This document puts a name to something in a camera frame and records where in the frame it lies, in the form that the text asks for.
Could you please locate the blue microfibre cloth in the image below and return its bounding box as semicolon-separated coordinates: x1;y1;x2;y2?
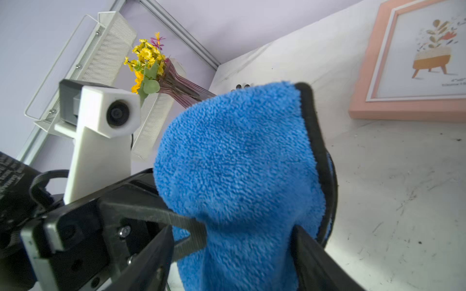
154;82;331;291

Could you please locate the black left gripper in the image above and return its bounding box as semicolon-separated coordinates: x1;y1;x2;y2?
21;169;207;291

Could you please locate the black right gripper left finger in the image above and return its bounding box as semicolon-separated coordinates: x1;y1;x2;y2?
103;224;174;291

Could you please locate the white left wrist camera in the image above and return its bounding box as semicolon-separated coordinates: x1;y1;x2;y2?
55;79;141;204

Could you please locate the pink picture frame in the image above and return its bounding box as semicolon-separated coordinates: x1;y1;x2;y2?
349;1;466;122

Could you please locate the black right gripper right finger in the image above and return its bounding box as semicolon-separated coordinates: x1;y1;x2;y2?
290;226;364;291

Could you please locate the sunflower bouquet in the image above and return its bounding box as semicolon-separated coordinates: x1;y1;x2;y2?
123;32;168;105

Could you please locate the dark glass vase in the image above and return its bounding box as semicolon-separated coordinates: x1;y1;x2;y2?
158;59;216;109

